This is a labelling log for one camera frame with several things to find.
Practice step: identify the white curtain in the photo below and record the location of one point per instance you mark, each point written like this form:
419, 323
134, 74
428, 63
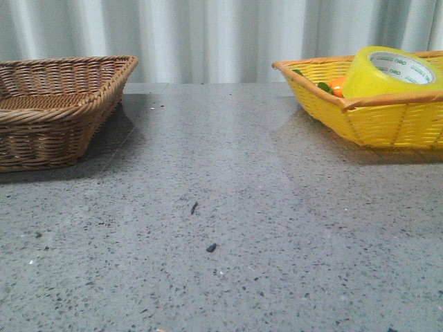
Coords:
214, 41

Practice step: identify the yellow woven basket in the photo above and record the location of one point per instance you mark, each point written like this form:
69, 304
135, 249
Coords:
399, 120

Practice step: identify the orange toy carrot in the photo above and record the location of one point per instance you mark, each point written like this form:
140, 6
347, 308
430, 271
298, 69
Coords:
337, 85

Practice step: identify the yellow tape roll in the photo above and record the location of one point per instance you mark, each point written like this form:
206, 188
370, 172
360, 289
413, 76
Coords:
377, 70

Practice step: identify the brown wicker basket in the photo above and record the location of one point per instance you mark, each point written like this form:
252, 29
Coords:
52, 108

